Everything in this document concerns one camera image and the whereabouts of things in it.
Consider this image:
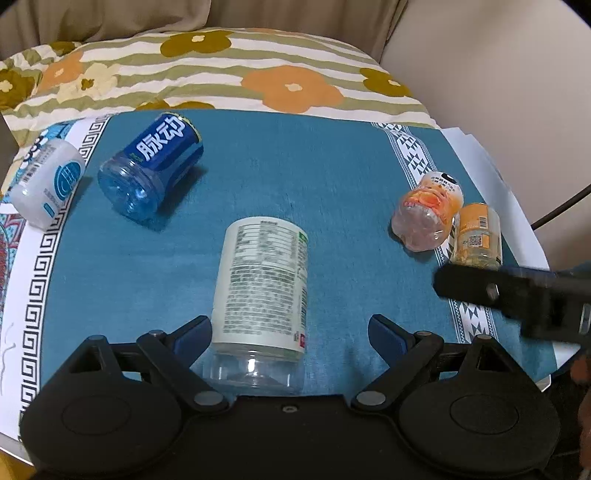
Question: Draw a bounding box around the white label plastic cup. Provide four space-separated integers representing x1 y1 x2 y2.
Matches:
204 216 308 395

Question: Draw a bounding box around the blue label plastic cup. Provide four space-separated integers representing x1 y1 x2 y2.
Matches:
97 111 204 222

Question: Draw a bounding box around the white blue-logo plastic cup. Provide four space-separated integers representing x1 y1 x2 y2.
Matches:
10 139 85 230

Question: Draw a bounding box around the person's right hand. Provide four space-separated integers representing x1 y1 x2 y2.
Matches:
570 353 591 470

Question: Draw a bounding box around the blue patterned table cloth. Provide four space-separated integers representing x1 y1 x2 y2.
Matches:
1 111 564 439

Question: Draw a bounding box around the floral striped duvet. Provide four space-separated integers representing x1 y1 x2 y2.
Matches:
0 26 440 195

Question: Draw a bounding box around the beige curtain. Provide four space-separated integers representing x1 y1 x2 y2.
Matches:
1 0 407 60

